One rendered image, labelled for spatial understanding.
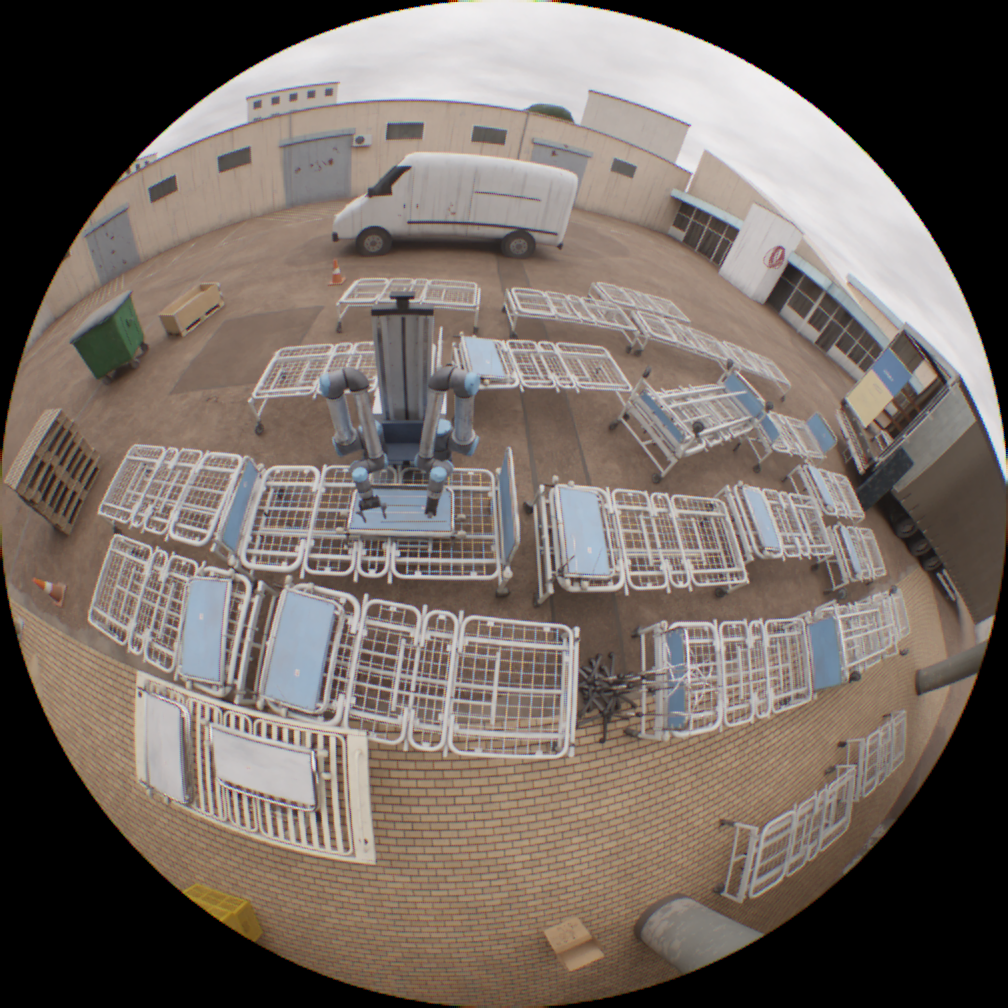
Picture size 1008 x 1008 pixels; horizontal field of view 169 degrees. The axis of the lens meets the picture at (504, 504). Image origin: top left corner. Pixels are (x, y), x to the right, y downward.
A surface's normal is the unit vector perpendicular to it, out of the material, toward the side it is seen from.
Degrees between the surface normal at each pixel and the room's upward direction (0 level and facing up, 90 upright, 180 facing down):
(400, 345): 90
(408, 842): 0
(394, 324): 90
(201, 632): 5
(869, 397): 91
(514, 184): 88
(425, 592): 0
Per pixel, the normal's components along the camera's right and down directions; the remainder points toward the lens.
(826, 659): -0.98, -0.15
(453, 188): 0.19, 0.84
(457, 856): 0.17, -0.51
